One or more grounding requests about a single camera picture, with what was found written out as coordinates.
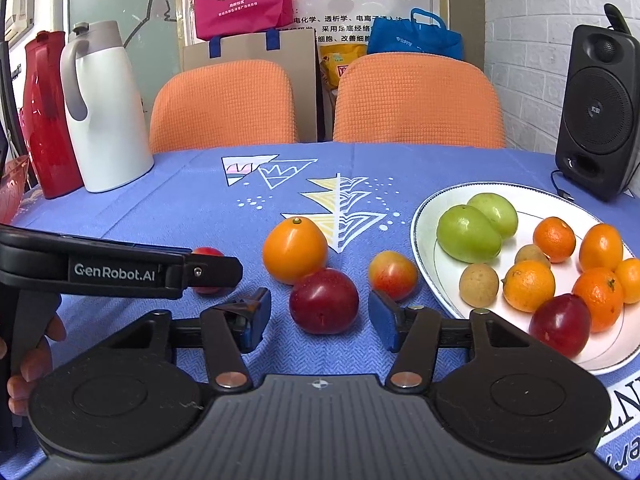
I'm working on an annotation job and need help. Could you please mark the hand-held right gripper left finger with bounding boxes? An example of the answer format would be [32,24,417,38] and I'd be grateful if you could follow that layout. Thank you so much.
[105,287,272,393]

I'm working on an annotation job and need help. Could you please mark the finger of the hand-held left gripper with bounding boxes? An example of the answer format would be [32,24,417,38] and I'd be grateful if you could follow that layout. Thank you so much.
[182,252,244,292]

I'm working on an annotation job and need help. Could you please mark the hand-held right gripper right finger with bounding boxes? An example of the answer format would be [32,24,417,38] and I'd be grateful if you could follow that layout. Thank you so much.
[367,290,531,393]

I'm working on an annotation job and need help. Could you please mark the small red apple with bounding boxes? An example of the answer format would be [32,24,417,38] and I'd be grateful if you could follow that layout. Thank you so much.
[191,246,226,295]

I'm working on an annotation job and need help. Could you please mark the dark red plum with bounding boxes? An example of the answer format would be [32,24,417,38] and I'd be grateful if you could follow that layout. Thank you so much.
[289,268,360,336]
[528,294,592,359]

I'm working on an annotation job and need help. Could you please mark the tan round fruit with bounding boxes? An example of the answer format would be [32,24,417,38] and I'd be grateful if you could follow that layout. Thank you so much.
[514,244,552,268]
[459,263,500,309]

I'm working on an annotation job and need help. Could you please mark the green fruit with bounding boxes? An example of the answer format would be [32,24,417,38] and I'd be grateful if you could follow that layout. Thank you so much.
[436,204,502,264]
[466,192,519,240]

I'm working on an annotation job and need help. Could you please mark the white plate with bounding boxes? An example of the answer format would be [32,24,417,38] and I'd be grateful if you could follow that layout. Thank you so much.
[410,182,640,375]

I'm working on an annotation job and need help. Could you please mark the small tangerine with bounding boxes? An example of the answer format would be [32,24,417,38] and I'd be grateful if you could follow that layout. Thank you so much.
[532,216,577,264]

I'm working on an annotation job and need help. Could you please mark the person's left hand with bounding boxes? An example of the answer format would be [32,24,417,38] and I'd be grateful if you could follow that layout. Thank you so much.
[0,310,67,417]

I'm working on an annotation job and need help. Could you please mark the red-yellow peach on table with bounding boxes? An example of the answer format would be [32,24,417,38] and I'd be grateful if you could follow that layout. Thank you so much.
[368,250,419,302]

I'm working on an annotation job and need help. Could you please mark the large navel orange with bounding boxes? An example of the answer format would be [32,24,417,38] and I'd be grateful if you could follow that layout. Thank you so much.
[262,216,329,286]

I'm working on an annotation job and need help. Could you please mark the pink translucent basket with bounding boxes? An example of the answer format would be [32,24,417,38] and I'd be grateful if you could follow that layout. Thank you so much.
[0,155,31,226]

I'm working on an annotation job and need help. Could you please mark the white thermos jug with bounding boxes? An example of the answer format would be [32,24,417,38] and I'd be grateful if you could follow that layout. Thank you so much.
[60,20,155,194]

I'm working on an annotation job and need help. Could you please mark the red thermos jug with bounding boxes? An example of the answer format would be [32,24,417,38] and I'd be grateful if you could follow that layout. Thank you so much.
[20,30,85,200]

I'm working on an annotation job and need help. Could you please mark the orange chair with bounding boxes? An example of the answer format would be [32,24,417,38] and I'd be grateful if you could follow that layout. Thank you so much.
[332,52,507,149]
[149,59,299,155]

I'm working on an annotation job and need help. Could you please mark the brown paper bag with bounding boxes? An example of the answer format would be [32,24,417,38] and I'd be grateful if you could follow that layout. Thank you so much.
[181,29,319,143]

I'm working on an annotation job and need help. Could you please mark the yellow plastic bag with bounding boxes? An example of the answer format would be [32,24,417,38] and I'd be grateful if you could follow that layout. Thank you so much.
[319,42,369,142]

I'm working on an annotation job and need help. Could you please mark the white air conditioner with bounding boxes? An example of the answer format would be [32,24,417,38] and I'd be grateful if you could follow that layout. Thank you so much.
[4,0,37,41]

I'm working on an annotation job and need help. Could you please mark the magenta tote bag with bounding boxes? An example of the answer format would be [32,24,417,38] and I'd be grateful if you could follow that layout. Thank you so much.
[192,0,294,42]

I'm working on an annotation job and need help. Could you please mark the blue tote bag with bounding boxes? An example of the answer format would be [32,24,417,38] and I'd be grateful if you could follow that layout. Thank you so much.
[366,7,464,61]

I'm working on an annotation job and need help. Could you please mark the black speaker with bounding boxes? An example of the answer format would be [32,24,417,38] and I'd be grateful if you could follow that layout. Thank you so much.
[555,24,640,202]

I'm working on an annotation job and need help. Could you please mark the black device on speaker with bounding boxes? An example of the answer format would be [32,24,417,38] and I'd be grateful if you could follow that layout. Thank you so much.
[603,3,632,36]

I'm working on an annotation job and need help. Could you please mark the black speaker cable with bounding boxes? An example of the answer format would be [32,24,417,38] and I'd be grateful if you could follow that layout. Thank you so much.
[550,169,576,202]

